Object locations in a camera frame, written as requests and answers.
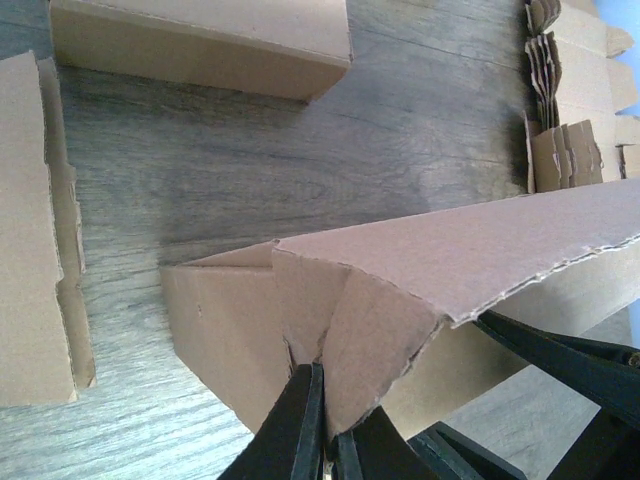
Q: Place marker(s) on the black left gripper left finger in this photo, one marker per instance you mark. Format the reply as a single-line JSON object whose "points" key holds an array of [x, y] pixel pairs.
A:
{"points": [[290, 442]]}

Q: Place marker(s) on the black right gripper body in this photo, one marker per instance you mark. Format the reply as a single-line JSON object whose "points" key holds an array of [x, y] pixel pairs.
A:
{"points": [[608, 447]]}

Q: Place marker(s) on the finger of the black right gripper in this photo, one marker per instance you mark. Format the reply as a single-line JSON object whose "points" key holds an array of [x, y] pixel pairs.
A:
{"points": [[605, 373], [452, 455]]}

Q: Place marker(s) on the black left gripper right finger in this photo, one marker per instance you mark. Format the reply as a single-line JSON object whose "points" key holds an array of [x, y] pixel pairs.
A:
{"points": [[373, 450]]}

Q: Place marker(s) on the large cardboard box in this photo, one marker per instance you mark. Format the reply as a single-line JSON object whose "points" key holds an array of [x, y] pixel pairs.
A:
{"points": [[389, 308]]}

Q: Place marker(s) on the tall folded cardboard box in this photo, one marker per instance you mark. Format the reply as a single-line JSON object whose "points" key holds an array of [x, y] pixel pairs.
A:
{"points": [[288, 49]]}

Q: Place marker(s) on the flat cardboard blank front left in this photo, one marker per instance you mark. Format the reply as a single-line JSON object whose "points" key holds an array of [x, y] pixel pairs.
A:
{"points": [[46, 351]]}

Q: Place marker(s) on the stack of small cardboard blanks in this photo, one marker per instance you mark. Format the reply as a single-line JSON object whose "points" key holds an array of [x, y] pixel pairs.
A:
{"points": [[581, 134]]}

